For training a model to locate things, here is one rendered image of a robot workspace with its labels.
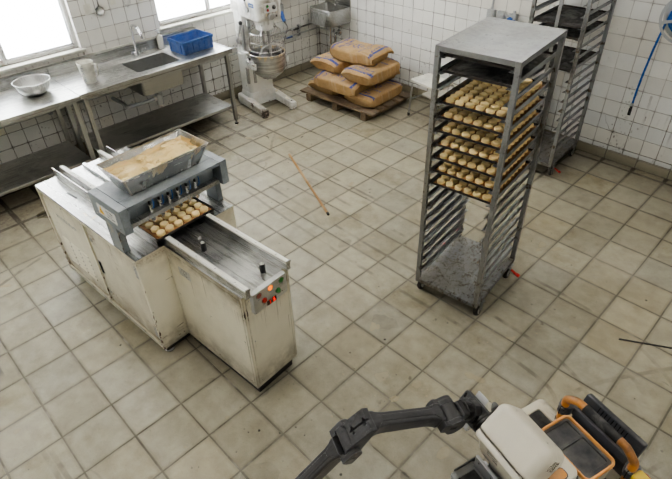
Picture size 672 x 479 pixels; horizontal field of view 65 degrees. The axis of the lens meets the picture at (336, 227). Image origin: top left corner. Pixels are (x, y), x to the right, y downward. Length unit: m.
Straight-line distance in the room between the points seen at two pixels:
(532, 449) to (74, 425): 2.68
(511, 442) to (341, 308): 2.28
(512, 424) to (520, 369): 1.88
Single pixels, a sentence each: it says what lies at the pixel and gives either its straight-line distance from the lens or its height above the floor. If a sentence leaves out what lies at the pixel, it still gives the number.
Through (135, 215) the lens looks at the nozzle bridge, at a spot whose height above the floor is 1.06.
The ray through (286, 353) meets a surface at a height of 0.18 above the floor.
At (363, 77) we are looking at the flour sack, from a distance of 6.24.
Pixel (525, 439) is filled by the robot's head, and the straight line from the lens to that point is 1.75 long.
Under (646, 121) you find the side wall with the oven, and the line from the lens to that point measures 5.83.
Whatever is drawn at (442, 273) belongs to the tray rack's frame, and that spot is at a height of 0.15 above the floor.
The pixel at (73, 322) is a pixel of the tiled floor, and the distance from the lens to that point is 4.25.
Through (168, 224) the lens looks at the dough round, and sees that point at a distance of 3.28.
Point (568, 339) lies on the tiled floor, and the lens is 3.91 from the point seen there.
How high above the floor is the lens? 2.74
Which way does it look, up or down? 37 degrees down
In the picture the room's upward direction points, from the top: 2 degrees counter-clockwise
